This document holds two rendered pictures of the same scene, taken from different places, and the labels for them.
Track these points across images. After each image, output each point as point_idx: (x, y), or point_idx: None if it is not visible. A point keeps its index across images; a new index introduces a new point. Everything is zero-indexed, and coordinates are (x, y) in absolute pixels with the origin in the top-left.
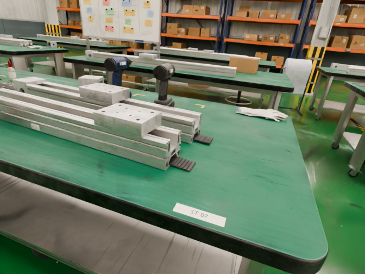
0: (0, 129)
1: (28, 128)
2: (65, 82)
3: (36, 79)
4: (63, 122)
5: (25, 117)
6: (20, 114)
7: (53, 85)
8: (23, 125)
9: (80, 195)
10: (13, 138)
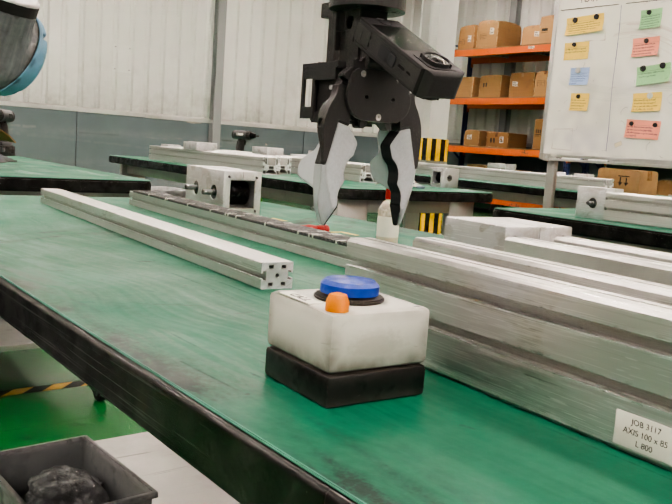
0: (449, 416)
1: (585, 438)
2: None
3: (536, 224)
4: None
5: (592, 372)
6: (558, 353)
7: (619, 249)
8: (555, 417)
9: None
10: (550, 482)
